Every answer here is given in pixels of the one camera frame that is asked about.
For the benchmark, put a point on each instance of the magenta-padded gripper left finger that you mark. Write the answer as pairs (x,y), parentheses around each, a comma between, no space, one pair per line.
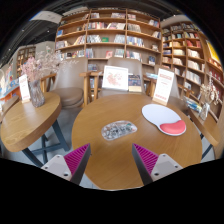
(77,159)

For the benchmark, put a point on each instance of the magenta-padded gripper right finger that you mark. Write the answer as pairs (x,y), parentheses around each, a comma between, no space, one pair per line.
(146,159)

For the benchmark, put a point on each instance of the transparent computer mouse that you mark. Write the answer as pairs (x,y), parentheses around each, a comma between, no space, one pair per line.
(119,130)

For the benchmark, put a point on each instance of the white mouse pad red wrist rest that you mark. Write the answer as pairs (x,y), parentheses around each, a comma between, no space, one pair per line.
(158,115)

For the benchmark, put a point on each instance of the wooden side table dark legs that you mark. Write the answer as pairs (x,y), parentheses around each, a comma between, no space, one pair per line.
(26,120)
(206,128)

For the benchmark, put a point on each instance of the colourful stack of books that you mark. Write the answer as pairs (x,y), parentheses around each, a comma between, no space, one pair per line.
(192,104)

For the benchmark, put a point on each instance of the glass vase beige dried flowers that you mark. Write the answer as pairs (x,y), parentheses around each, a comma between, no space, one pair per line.
(204,111)

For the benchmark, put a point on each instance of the taupe armchair wooden arms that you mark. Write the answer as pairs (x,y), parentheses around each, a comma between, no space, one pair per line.
(177,90)
(131,66)
(68,83)

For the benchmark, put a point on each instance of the white red sign wooden base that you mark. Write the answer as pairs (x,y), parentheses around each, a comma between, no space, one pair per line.
(163,85)

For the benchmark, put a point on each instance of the dark standing book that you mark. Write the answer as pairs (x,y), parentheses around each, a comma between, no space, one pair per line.
(134,82)

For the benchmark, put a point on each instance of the glass vase pink dried flowers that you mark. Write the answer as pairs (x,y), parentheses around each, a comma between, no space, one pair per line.
(36,93)

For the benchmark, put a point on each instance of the teal book stack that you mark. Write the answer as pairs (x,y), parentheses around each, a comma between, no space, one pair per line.
(151,76)

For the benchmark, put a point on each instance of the white framed floral picture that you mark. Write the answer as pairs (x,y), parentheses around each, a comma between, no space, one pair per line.
(115,78)

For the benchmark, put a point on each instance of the small white red table sign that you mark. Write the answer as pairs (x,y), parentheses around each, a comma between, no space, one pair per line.
(24,88)

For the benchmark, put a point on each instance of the tall wooden bookshelf with books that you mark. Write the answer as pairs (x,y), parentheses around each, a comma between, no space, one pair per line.
(186,56)

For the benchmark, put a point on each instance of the distant small wooden bookshelf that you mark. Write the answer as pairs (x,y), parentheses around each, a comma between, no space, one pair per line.
(26,55)

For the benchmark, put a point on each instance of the wide wooden bookshelf with books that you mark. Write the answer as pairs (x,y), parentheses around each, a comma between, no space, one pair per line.
(106,38)

